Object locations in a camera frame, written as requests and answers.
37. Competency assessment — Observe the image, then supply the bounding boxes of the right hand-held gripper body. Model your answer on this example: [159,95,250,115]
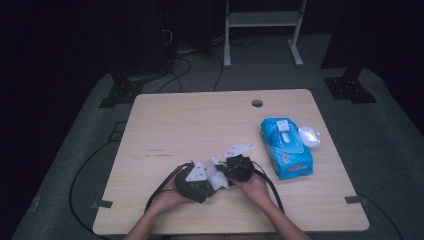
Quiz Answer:
[222,143,256,184]

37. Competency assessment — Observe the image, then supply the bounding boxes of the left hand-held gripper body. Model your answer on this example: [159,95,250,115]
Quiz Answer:
[173,160,216,204]

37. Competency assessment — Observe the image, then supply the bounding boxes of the white wet wipe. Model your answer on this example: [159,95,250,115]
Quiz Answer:
[275,119,290,134]
[204,155,232,192]

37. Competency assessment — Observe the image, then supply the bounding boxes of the blue wet wipes pack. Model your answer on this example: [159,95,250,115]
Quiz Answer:
[260,117,322,181]

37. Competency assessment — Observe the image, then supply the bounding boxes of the person's left hand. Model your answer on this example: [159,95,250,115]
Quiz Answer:
[151,186,198,214]

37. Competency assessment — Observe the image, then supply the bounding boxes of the person's right hand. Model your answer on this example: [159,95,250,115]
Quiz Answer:
[233,173,273,209]

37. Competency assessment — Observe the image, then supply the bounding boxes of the grey tape strip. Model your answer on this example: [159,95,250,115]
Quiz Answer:
[92,199,114,210]
[344,195,368,205]

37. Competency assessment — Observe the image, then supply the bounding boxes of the black stand base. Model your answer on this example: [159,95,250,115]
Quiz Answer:
[323,68,378,104]
[99,78,145,109]

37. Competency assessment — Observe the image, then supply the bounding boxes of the left hand-held gripper cable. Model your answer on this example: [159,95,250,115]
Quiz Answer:
[144,162,194,213]

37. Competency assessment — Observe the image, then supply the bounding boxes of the hand-held gripper cable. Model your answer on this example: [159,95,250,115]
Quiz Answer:
[144,162,194,213]
[251,161,285,214]

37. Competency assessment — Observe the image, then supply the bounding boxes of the right hand-held gripper cable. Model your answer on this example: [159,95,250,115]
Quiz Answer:
[251,161,285,214]

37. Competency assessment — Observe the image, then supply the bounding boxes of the black floor cable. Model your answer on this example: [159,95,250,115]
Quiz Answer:
[212,52,225,93]
[156,55,193,94]
[356,192,405,240]
[68,132,125,240]

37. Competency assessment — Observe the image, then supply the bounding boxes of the white metal table frame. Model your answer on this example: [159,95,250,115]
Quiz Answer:
[223,0,308,68]

